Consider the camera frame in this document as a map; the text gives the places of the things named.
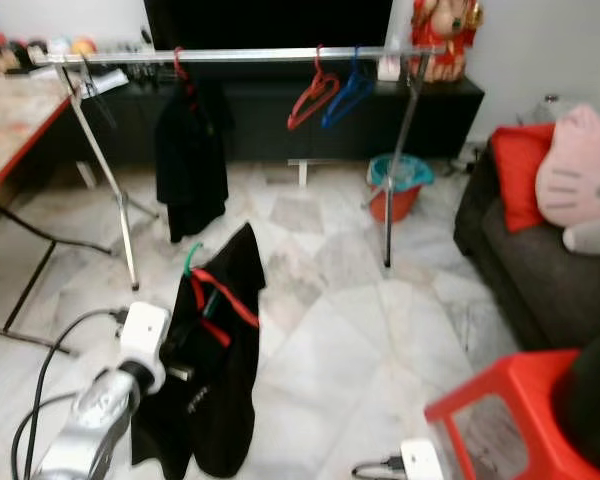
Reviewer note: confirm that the black jacket red trim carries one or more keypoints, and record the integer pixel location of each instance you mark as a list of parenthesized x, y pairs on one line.
[(220, 400)]

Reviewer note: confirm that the red plastic hanger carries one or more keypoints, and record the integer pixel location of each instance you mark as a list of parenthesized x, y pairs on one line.
[(180, 68), (316, 85)]

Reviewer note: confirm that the blue plastic hanger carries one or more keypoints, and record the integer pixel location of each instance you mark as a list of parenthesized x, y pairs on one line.
[(355, 80)]

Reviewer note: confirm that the marble table red edge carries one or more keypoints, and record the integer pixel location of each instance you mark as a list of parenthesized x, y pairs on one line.
[(15, 120)]

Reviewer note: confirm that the black mouse plush toy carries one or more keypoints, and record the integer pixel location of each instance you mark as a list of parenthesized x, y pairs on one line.
[(26, 54)]

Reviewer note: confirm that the white paper tag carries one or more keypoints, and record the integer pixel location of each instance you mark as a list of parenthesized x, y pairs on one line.
[(108, 83)]

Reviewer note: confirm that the white round plush toy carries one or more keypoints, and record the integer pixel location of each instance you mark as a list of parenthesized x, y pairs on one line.
[(57, 48)]

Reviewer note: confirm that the orange round plush toy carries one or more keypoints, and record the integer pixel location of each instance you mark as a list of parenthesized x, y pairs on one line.
[(83, 47)]

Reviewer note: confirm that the long black garment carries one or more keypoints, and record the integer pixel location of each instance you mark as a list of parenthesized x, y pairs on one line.
[(190, 165)]

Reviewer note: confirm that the black low tv cabinet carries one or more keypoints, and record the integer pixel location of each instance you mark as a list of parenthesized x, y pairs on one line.
[(260, 115)]

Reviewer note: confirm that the silver metal clothes rack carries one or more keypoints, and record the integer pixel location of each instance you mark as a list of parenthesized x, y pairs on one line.
[(260, 54)]

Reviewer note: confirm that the black television screen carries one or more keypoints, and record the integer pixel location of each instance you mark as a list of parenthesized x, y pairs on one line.
[(270, 22)]

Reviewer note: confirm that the red bucket teal liner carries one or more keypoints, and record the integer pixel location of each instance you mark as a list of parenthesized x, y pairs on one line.
[(395, 200)]

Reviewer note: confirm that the red fortune doll figurine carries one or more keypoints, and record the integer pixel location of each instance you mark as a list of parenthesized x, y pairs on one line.
[(445, 38)]

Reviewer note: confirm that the red cushion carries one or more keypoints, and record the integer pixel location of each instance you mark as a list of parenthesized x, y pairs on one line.
[(520, 175)]

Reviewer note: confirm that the red plastic stool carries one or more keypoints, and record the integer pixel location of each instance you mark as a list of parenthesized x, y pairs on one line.
[(510, 385)]

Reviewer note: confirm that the dark grey fabric sofa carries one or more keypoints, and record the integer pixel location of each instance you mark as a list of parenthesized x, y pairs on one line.
[(540, 270)]

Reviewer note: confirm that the white patterned side table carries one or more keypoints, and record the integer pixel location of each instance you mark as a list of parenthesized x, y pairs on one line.
[(555, 112)]

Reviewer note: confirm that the pink kitty face pillow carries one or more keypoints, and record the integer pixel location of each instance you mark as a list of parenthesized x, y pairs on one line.
[(580, 170)]

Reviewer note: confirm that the grey totoro plush open eyes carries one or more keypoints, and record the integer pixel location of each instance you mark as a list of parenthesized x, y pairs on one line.
[(595, 238)]

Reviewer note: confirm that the black round laundry bin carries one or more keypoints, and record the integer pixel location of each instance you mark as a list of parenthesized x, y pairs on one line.
[(590, 410)]

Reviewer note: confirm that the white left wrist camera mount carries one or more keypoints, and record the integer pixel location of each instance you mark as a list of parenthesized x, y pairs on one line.
[(145, 330)]

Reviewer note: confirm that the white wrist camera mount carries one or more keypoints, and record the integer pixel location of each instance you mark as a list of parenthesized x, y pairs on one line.
[(422, 462), (145, 330)]

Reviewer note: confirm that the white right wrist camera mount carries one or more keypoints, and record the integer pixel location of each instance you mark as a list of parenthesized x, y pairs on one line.
[(422, 462)]

